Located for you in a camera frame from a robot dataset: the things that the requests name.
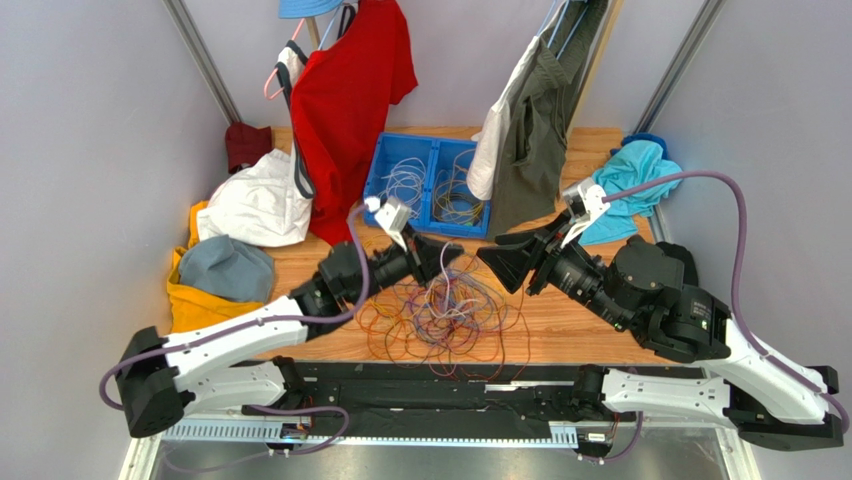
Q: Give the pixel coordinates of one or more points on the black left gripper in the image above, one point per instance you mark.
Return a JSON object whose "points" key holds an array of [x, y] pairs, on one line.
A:
{"points": [[425, 255]]}

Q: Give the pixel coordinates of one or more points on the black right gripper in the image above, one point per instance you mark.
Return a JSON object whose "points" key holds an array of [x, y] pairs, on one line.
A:
{"points": [[540, 258]]}

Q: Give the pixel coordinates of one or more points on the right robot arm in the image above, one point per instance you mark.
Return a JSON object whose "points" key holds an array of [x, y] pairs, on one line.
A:
{"points": [[650, 290]]}

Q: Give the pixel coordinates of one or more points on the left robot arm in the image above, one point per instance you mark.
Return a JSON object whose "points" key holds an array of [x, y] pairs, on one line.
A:
{"points": [[162, 379]]}

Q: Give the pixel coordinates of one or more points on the blue divided plastic bin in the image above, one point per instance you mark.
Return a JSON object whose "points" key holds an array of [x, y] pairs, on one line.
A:
{"points": [[429, 175]]}

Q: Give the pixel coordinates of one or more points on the olive green hanging garment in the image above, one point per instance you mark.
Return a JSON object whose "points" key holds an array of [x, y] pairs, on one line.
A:
{"points": [[532, 155]]}

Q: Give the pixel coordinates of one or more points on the turquoise cloth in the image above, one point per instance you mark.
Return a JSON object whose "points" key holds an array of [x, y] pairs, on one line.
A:
{"points": [[635, 164]]}

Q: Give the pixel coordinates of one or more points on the white cloth with black trim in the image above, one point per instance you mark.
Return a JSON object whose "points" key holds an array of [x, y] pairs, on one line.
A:
{"points": [[266, 205]]}

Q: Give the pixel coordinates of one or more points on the red t-shirt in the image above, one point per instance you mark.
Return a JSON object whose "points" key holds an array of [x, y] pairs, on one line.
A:
{"points": [[340, 105]]}

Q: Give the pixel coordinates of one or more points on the dark blue cloth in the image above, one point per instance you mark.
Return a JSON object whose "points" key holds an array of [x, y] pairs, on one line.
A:
{"points": [[643, 136]]}

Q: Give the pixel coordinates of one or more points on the grey-blue cloth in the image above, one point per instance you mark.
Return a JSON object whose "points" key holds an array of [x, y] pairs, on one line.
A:
{"points": [[229, 269]]}

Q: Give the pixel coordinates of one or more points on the wooden pole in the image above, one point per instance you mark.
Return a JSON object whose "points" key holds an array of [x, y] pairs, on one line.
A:
{"points": [[594, 61]]}

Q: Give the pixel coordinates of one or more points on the dark red cloth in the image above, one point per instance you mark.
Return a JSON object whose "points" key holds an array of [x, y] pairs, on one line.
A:
{"points": [[246, 145]]}

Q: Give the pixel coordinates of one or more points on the yellow cloth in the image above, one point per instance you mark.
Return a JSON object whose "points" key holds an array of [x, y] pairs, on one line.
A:
{"points": [[192, 308]]}

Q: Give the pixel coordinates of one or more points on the pink hanger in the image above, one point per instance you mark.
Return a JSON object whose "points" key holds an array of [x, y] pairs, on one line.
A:
{"points": [[289, 67]]}

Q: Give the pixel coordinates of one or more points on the blue hat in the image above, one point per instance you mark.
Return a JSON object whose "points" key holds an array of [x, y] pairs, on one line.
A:
{"points": [[298, 9]]}

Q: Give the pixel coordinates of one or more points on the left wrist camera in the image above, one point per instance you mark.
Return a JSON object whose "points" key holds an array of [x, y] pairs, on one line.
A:
{"points": [[392, 215]]}

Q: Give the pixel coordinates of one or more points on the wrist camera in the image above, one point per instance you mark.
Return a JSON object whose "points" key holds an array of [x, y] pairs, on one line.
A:
{"points": [[392, 215], [585, 205]]}

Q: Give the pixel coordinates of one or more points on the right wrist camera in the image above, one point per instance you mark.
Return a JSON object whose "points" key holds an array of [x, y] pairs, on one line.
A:
{"points": [[585, 205]]}

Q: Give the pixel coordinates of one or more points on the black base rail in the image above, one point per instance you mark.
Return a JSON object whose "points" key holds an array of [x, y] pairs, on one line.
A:
{"points": [[439, 406]]}

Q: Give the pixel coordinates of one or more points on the metal corner rail right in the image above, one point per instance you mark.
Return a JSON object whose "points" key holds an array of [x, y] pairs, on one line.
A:
{"points": [[688, 48]]}

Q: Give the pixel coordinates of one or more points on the metal corner rail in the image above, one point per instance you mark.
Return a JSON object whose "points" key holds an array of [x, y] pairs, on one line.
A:
{"points": [[196, 45], [688, 48]]}

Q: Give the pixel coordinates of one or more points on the metal corner rail left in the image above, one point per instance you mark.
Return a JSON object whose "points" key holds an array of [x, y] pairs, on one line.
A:
{"points": [[196, 45]]}

